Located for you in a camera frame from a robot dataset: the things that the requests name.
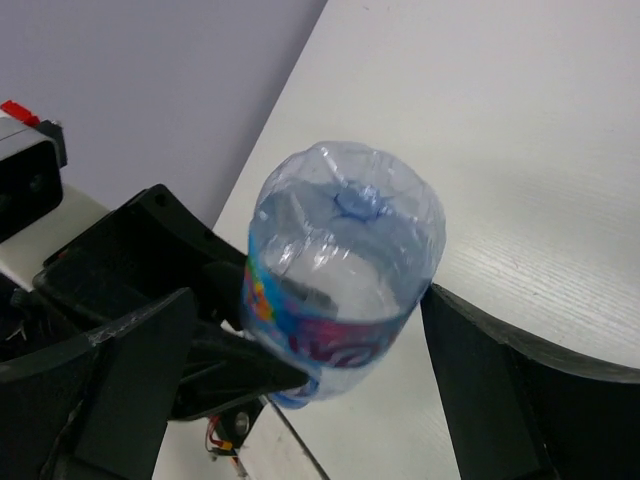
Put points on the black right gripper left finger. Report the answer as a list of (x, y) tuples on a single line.
[(96, 406)]

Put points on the blue cap water bottle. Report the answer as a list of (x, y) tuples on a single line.
[(343, 243)]

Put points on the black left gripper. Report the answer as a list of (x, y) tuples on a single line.
[(147, 249)]

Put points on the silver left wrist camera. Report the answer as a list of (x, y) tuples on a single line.
[(40, 214)]

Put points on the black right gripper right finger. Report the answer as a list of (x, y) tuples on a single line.
[(518, 406)]

